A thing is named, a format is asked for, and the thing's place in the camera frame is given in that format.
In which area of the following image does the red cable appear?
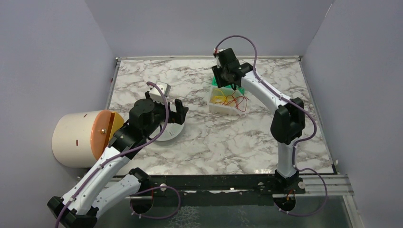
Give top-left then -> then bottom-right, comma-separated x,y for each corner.
219,89 -> 249,113

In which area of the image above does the white perforated cable spool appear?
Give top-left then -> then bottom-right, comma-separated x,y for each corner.
156,123 -> 185,142

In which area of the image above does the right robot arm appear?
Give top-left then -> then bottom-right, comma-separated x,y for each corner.
212,48 -> 306,193

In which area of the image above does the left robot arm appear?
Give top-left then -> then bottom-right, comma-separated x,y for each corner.
47,98 -> 189,228

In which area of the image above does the green plastic bin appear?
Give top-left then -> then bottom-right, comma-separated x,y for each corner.
211,77 -> 245,94

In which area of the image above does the white plastic bin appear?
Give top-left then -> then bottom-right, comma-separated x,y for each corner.
207,86 -> 249,116

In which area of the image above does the cream cylinder winding machine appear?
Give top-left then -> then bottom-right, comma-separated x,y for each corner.
52,110 -> 124,168

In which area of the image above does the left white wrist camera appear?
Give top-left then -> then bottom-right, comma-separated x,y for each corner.
149,82 -> 171,103

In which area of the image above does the yellow cable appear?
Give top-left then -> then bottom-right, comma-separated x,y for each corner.
211,88 -> 228,106

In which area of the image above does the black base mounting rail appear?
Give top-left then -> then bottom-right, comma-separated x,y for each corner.
128,174 -> 306,207

